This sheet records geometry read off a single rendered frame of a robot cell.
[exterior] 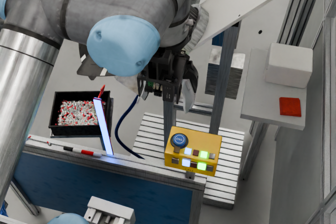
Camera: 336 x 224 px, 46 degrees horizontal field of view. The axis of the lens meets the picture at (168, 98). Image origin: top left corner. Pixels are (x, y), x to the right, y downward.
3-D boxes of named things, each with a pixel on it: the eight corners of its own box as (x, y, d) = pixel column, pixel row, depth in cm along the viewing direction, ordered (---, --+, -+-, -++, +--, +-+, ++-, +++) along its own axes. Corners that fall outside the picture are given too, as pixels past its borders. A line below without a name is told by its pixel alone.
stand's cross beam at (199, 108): (213, 110, 192) (213, 105, 189) (211, 116, 190) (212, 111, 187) (175, 102, 195) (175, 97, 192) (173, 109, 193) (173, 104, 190)
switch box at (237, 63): (238, 85, 191) (245, 53, 174) (236, 99, 186) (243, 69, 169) (207, 79, 194) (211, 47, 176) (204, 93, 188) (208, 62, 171)
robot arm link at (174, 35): (146, -9, 62) (198, -1, 61) (147, 13, 65) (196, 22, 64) (132, 23, 57) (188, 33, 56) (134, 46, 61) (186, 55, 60)
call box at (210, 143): (219, 152, 130) (222, 135, 122) (214, 179, 124) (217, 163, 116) (171, 142, 133) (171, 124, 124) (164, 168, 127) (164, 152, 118)
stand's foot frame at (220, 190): (242, 139, 245) (244, 132, 239) (231, 209, 219) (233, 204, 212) (145, 119, 254) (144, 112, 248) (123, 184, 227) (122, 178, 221)
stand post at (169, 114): (175, 152, 240) (178, 45, 167) (171, 165, 235) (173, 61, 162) (167, 150, 241) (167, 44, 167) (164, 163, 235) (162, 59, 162)
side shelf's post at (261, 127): (247, 174, 231) (280, 85, 164) (246, 180, 229) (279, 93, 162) (240, 173, 232) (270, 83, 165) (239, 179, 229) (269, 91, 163)
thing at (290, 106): (299, 100, 156) (301, 97, 155) (301, 117, 151) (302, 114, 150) (279, 98, 157) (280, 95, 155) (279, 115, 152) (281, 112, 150)
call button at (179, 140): (187, 137, 122) (187, 134, 121) (184, 148, 120) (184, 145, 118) (174, 134, 123) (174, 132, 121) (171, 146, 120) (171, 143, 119)
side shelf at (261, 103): (306, 61, 172) (308, 57, 170) (302, 130, 151) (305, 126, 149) (250, 52, 176) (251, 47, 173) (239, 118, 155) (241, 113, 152)
